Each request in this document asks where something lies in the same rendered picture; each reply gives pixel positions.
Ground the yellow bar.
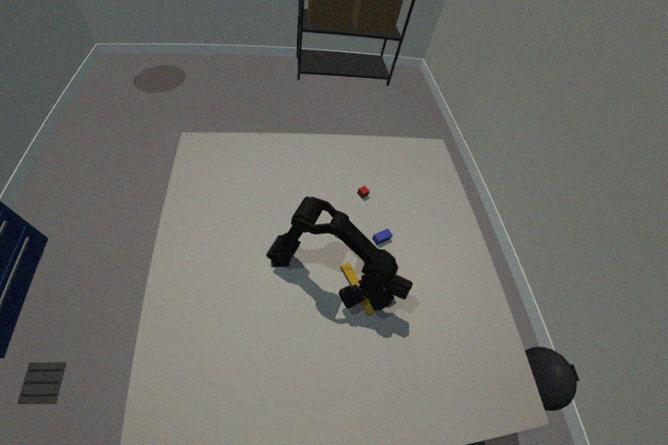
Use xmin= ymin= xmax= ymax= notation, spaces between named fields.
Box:
xmin=340 ymin=262 xmax=376 ymax=316

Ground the blue rectangular block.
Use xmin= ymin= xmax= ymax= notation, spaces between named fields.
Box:
xmin=372 ymin=228 xmax=393 ymax=245

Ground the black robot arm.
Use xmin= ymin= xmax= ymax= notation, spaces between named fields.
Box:
xmin=266 ymin=197 xmax=413 ymax=311

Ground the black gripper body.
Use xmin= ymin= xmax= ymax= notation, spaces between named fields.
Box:
xmin=339 ymin=275 xmax=382 ymax=309

